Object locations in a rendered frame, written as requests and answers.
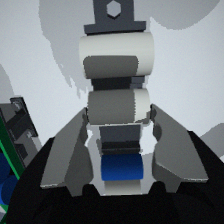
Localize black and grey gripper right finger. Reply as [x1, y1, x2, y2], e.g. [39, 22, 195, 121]
[150, 104, 224, 218]

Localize blue cylinder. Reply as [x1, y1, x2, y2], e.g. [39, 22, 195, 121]
[101, 153, 144, 181]
[0, 175, 18, 206]
[0, 153, 10, 184]

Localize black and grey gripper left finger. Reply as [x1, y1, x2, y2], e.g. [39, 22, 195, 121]
[6, 107, 94, 224]

